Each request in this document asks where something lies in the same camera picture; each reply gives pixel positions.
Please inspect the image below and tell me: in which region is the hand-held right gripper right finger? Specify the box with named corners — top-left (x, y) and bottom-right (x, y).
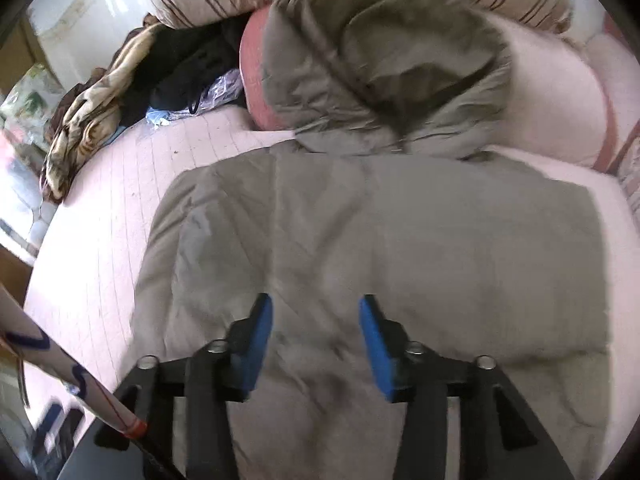
top-left (357, 294), bottom-right (543, 480)

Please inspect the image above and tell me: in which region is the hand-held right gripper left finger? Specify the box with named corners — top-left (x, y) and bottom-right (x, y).
top-left (94, 292), bottom-right (275, 480)

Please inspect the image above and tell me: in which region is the olive grey puffer jacket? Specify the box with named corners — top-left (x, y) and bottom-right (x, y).
top-left (131, 0), bottom-right (613, 480)

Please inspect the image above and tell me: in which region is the pink quilted sofa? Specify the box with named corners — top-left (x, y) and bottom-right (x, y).
top-left (22, 7), bottom-right (640, 480)

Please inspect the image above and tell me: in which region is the white printed rod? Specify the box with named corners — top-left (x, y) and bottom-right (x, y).
top-left (0, 282), bottom-right (186, 480)

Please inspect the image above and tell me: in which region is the clear plastic bag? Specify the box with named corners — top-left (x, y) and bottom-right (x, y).
top-left (145, 67), bottom-right (246, 123)

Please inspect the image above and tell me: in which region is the beige brown patterned blanket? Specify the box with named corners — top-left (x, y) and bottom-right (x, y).
top-left (42, 22), bottom-right (161, 204)

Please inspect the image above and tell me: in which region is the floral printed panel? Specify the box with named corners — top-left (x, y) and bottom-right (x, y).
top-left (0, 62), bottom-right (68, 186)

